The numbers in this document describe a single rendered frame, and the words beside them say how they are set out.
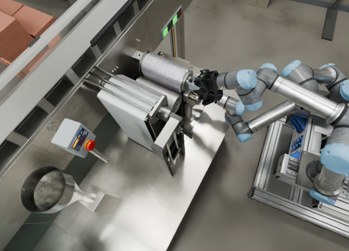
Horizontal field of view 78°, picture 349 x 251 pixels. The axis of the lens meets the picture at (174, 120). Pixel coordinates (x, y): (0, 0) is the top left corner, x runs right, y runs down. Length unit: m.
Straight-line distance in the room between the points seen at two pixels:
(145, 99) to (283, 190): 1.60
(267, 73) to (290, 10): 2.74
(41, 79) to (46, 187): 0.62
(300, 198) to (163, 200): 1.27
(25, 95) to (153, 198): 1.06
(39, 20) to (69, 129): 2.81
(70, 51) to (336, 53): 3.25
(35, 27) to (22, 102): 2.94
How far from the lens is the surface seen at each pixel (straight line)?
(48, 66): 0.34
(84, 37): 0.37
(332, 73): 1.64
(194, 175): 1.31
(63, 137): 0.60
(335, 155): 0.96
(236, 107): 1.21
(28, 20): 3.43
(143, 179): 1.33
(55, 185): 0.93
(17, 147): 1.00
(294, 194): 2.16
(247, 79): 0.86
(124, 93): 0.92
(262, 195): 2.07
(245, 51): 3.01
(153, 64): 1.15
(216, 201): 2.21
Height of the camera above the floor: 2.19
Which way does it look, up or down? 66 degrees down
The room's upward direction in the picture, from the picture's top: 9 degrees counter-clockwise
